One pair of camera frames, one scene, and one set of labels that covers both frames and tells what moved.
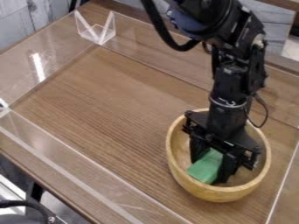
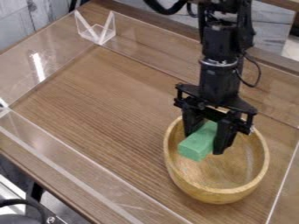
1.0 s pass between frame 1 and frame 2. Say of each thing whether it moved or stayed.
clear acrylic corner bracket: stayed
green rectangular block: moved
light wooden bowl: stayed
